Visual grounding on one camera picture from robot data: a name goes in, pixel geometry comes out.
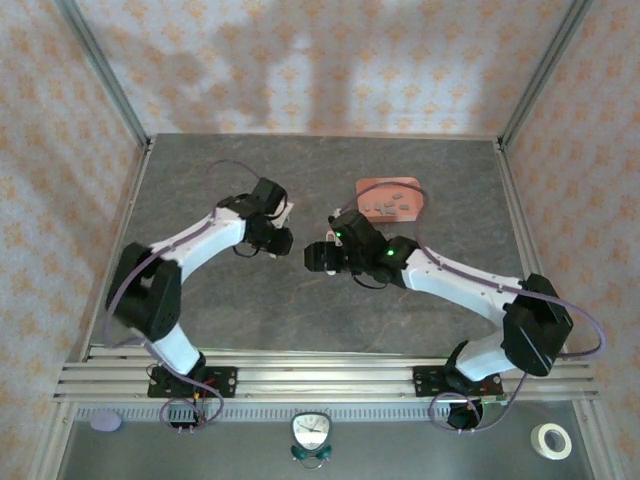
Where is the salmon pink plastic tray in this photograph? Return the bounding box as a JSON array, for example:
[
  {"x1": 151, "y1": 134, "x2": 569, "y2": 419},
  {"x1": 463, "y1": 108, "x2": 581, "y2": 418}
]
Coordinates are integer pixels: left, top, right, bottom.
[{"x1": 355, "y1": 175, "x2": 424, "y2": 224}]

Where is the small green-based timer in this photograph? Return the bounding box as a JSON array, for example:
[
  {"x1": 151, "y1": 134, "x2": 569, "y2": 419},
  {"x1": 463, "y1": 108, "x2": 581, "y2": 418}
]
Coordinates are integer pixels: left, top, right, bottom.
[{"x1": 291, "y1": 412, "x2": 333, "y2": 471}]

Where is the white masking tape roll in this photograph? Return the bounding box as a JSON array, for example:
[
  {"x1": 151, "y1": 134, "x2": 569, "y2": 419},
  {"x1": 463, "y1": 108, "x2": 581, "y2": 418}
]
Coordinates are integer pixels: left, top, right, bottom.
[{"x1": 530, "y1": 423, "x2": 573, "y2": 460}]

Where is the lavender round object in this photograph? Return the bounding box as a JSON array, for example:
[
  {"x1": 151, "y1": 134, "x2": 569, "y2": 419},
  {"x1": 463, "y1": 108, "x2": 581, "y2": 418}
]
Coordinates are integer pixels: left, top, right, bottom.
[{"x1": 89, "y1": 409, "x2": 122, "y2": 434}]

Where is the aluminium table edge rail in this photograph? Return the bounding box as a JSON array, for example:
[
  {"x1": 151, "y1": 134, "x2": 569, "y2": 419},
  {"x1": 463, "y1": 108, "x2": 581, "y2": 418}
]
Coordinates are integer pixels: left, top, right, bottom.
[
  {"x1": 64, "y1": 142, "x2": 154, "y2": 364},
  {"x1": 493, "y1": 141, "x2": 571, "y2": 361},
  {"x1": 148, "y1": 131, "x2": 502, "y2": 140}
]

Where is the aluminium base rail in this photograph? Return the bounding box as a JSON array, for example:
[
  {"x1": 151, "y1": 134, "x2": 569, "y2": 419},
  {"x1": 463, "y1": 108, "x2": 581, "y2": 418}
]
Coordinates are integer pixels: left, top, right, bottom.
[{"x1": 52, "y1": 347, "x2": 601, "y2": 404}]

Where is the grey slotted cable duct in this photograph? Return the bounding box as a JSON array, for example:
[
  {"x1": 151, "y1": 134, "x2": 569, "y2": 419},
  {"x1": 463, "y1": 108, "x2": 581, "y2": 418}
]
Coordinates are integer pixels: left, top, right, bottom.
[{"x1": 74, "y1": 404, "x2": 451, "y2": 422}]

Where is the black cable hub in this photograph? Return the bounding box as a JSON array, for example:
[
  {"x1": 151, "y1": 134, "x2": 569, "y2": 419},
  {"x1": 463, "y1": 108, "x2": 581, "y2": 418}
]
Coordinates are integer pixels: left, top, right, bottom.
[{"x1": 446, "y1": 403, "x2": 484, "y2": 432}]

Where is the aluminium frame post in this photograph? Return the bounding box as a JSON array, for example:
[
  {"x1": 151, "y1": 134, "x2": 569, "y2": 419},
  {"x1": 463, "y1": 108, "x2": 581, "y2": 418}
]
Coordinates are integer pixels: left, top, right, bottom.
[
  {"x1": 52, "y1": 0, "x2": 151, "y2": 151},
  {"x1": 498, "y1": 0, "x2": 597, "y2": 151}
]

